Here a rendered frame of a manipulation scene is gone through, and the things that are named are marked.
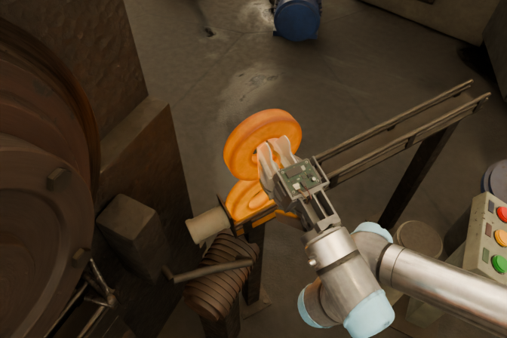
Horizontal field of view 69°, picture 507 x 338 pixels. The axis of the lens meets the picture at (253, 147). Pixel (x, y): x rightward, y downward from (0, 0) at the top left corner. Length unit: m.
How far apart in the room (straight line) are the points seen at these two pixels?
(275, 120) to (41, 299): 0.42
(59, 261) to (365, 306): 0.40
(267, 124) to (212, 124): 1.37
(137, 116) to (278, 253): 0.95
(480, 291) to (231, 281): 0.56
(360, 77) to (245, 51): 0.74
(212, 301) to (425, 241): 0.58
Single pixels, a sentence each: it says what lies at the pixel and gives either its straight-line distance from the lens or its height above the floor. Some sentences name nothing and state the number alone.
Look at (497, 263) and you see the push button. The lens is 1.07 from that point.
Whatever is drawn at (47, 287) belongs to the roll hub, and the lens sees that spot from 0.49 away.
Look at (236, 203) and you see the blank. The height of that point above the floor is 0.74.
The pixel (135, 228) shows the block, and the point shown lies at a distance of 0.75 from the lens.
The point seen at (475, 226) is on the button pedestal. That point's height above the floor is 0.60.
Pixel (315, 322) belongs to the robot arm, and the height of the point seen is 0.76.
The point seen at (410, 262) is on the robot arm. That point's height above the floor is 0.84.
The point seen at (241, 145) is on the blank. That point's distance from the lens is 0.64.
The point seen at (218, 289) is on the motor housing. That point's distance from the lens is 0.97.
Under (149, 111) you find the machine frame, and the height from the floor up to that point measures 0.87.
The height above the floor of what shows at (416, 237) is 0.52.
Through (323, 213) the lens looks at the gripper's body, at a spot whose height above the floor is 0.95.
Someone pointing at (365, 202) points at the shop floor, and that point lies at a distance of 1.78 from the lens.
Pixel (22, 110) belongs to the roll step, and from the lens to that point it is 0.41.
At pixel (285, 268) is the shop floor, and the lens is 1.56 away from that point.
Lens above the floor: 1.44
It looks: 50 degrees down
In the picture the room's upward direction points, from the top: 1 degrees clockwise
